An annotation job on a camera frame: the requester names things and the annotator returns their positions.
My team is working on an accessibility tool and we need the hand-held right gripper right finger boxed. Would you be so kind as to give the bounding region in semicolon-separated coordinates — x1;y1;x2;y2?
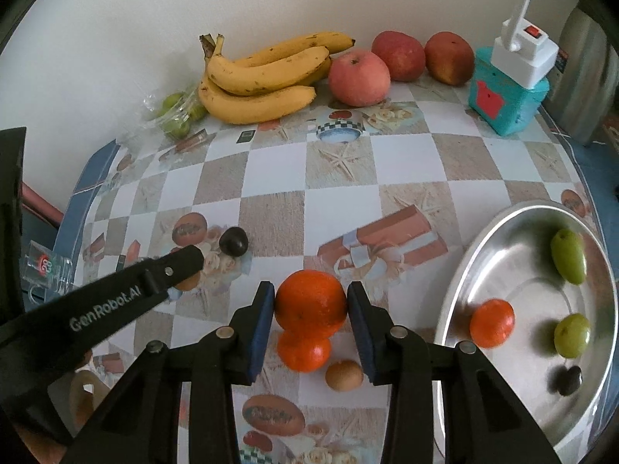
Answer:
347;281;564;464

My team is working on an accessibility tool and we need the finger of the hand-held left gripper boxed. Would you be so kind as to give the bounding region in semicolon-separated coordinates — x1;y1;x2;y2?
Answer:
140;245;205;301

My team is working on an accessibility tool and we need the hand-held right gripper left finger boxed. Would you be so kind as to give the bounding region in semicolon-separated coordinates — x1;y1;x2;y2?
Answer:
60;280;276;464

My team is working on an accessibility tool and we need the brown kiwi fruit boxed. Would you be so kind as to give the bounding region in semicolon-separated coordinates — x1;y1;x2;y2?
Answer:
325;359;364;391
169;271;201;292

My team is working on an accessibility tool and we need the orange tangerine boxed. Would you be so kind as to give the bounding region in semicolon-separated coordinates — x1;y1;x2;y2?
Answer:
277;331;333;374
469;299;516;349
274;270;349;336

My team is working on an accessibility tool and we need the dark round fruit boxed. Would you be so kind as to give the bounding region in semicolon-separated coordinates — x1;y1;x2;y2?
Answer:
549;365;583;396
219;226;250;257

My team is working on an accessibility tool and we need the round stainless steel plate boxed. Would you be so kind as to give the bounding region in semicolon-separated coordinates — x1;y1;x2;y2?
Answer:
433;200;619;460

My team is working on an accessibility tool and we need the large green mango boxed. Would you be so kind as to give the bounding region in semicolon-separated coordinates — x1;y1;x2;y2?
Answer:
554;312;592;358

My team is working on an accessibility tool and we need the small green mango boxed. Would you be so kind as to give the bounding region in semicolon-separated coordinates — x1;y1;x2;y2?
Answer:
550;229;587;286

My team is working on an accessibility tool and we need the clear bag of green fruits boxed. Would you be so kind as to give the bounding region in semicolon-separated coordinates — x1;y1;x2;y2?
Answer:
121;84;209;143

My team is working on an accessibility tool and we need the checkered printed tablecloth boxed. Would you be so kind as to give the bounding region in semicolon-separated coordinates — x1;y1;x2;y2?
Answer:
53;84;610;464

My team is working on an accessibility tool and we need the yellow banana bunch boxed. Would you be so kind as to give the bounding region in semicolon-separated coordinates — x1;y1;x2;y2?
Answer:
198;31;356;125

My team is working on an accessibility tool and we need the pink apple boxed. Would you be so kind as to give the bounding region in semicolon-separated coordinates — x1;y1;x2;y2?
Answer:
329;49;391;107

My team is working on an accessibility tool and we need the teal box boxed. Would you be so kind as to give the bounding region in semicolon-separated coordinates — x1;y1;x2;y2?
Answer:
468;47;551;137

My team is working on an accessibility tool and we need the red apple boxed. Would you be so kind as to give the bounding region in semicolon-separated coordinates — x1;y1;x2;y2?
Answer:
371;30;426;82
424;31;475;87

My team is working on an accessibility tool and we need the stainless steel thermos jug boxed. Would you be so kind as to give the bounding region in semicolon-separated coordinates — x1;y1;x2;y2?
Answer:
551;0;619;146

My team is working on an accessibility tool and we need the reddish wooden rail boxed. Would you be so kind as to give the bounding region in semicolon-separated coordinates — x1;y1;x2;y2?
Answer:
22;181;66;225

